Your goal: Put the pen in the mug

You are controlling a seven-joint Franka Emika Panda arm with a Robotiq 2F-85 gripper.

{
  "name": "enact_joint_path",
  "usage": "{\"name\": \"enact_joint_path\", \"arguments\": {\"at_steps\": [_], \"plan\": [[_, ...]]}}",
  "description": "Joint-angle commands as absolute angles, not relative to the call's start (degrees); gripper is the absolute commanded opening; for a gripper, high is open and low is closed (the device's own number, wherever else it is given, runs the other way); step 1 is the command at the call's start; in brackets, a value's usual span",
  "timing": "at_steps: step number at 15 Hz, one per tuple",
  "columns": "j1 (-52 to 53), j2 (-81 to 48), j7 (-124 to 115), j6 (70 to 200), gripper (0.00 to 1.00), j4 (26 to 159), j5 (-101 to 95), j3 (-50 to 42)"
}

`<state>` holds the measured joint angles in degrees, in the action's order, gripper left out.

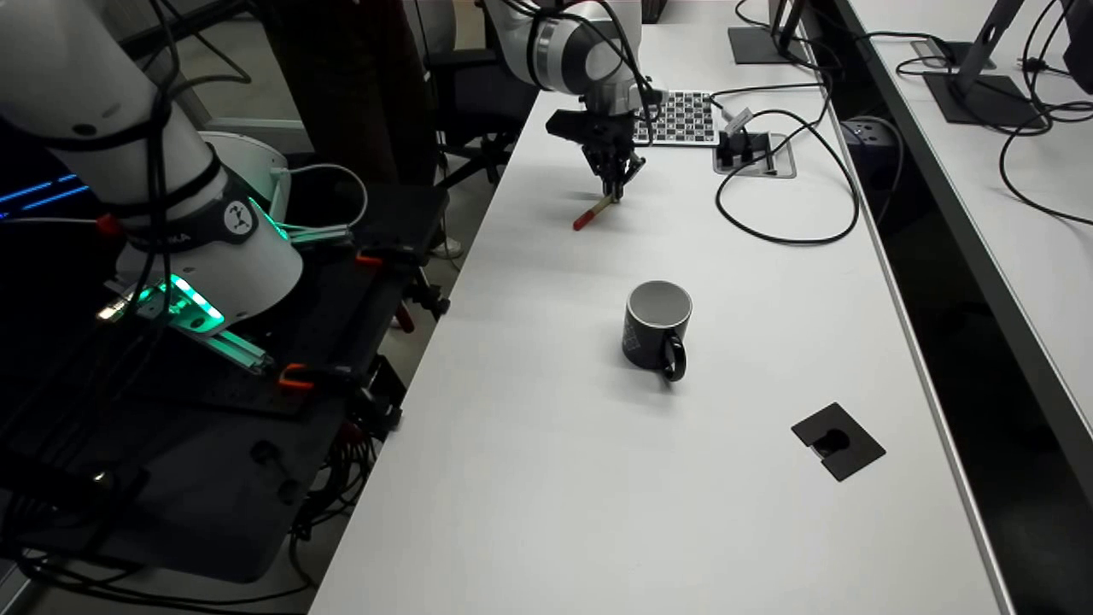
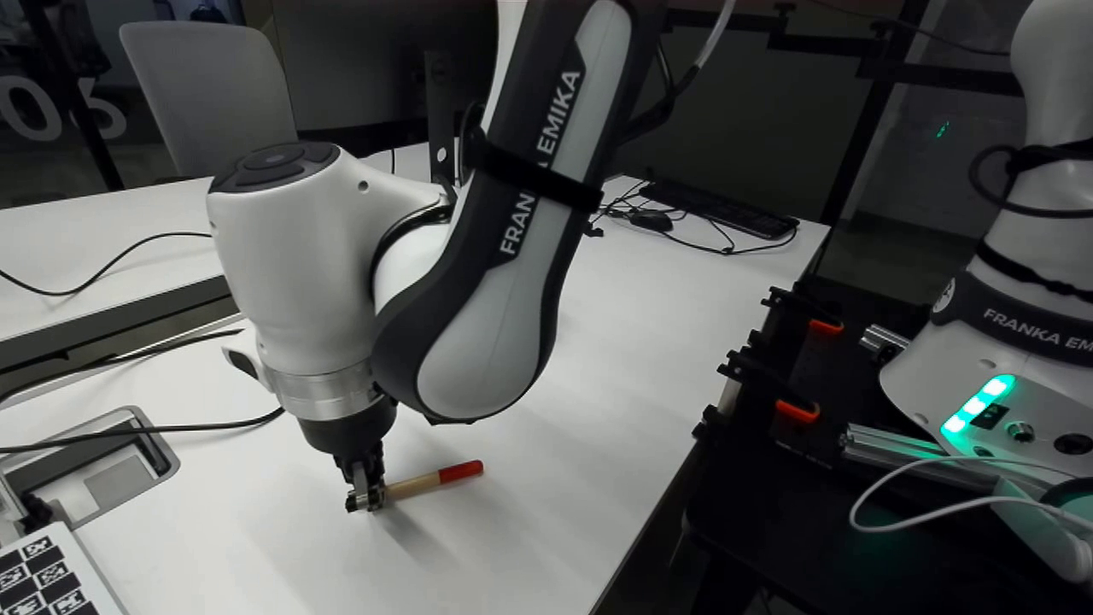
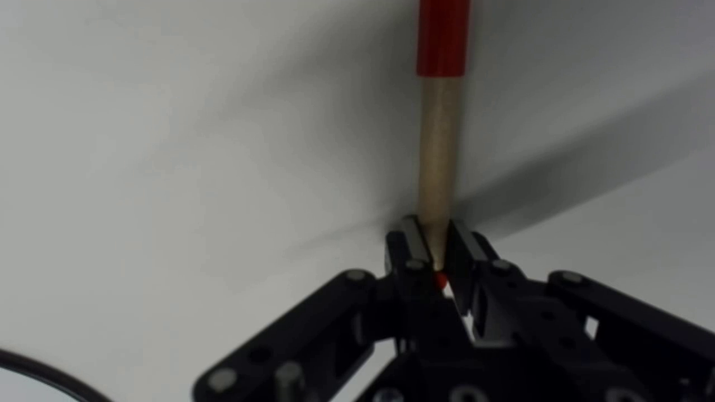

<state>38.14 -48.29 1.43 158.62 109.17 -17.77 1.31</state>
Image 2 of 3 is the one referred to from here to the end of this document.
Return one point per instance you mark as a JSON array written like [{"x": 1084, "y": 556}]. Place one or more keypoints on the black power strip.
[{"x": 730, "y": 209}]

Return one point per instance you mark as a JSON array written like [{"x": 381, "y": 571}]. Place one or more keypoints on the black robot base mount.
[{"x": 820, "y": 370}]

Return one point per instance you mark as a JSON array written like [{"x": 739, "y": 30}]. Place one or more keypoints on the red and tan pen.
[{"x": 438, "y": 476}]

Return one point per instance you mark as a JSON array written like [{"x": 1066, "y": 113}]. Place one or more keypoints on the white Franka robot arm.
[{"x": 285, "y": 260}]

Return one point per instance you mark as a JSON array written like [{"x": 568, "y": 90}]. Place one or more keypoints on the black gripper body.
[{"x": 345, "y": 433}]

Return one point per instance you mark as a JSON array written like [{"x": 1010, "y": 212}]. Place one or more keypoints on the grey office chair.
[{"x": 215, "y": 97}]

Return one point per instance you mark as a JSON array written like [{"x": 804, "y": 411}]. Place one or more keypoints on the silver laptop with black keys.
[{"x": 47, "y": 575}]

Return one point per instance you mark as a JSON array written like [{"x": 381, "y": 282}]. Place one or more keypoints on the black monitor stand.
[{"x": 442, "y": 104}]

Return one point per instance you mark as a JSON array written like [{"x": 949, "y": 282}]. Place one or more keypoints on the black camera stand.
[{"x": 862, "y": 123}]

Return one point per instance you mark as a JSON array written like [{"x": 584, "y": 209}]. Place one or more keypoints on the black table divider rail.
[{"x": 113, "y": 326}]

